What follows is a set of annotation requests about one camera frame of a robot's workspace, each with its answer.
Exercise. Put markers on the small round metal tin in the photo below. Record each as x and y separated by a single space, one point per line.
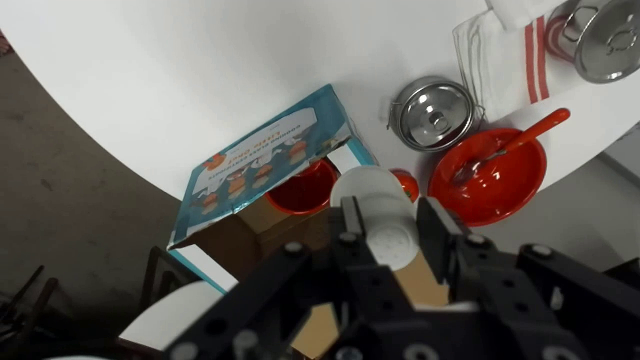
436 112

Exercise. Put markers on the white plastic bottle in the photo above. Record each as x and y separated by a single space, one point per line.
386 221

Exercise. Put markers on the red bowl in box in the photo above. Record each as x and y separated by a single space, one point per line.
301 192

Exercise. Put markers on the blue printed cardboard box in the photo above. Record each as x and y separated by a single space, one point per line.
261 153

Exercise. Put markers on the small red round object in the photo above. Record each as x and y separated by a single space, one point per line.
408 183

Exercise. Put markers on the red bowl with spoon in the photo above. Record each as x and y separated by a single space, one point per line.
506 192

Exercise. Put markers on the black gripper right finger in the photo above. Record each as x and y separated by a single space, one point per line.
433 226

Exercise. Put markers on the orange plastic spoon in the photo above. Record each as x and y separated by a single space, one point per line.
533 132

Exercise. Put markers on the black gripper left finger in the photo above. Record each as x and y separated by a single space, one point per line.
351 217

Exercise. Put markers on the white towel with red stripes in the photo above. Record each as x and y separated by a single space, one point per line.
501 61

